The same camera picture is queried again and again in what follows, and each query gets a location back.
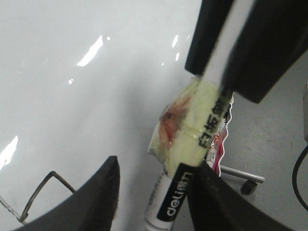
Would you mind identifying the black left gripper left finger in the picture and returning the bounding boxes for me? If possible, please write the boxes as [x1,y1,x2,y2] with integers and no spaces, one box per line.
[25,156,122,231]

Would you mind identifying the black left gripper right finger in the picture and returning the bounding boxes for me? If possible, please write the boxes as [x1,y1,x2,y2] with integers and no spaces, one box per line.
[186,0,308,231]

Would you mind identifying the white black whiteboard marker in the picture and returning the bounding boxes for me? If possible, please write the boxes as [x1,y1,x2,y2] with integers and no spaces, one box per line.
[145,0,255,231]

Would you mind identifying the white whiteboard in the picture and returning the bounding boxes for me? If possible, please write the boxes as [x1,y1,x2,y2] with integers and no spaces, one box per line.
[0,0,201,231]

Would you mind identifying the pink wavy plastic piece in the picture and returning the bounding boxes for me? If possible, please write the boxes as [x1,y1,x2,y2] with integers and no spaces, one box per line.
[204,94,234,177]

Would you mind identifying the dark grey equipment box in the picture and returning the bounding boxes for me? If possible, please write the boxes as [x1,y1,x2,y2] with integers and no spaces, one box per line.
[302,83,308,141]

